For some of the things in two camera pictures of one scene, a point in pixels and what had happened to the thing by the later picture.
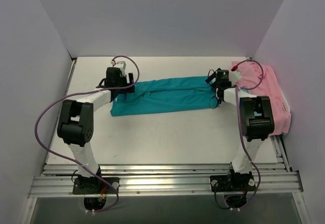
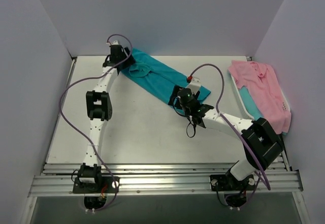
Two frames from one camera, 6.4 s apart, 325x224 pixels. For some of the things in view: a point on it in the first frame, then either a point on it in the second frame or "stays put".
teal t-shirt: (164, 96) → (158, 76)
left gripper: (129, 82) → (126, 60)
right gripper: (212, 80) → (176, 96)
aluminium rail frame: (57, 180) stays put
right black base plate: (232, 183) stays put
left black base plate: (95, 186) stays put
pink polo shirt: (259, 80) stays put
